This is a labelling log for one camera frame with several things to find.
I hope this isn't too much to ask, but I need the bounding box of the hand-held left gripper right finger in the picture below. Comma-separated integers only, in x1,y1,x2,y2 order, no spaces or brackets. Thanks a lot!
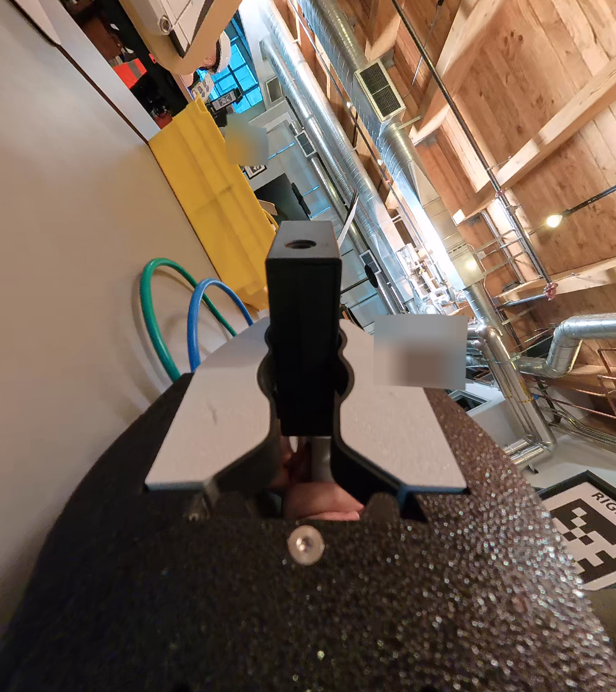
332,319,470,495

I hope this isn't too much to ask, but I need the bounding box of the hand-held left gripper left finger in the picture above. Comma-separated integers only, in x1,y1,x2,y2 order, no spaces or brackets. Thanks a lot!
145,316,283,492

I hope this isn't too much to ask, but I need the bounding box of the blue ethernet cable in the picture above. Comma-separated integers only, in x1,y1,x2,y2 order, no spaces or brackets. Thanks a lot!
187,278,254,373

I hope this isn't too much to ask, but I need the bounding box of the black network switch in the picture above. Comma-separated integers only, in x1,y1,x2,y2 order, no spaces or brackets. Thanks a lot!
266,221,341,438

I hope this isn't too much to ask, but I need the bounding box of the green ethernet cable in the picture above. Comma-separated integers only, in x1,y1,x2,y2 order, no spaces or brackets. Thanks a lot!
140,258,238,382

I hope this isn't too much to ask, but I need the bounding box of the yellow plastic bin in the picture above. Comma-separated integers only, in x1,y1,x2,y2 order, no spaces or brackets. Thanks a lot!
148,97,277,311

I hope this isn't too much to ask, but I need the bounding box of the person's left hand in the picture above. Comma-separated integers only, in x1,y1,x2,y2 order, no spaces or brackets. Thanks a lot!
278,437,365,521

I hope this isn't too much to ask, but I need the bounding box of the metal vent grille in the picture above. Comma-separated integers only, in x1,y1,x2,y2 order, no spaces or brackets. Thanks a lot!
354,59,407,122

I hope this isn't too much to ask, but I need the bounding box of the red plastic bin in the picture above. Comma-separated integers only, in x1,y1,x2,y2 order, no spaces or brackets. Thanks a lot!
113,57,149,82

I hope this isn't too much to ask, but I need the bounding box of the silver air duct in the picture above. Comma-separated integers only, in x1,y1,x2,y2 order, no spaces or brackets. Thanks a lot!
519,311,616,379
262,0,557,468

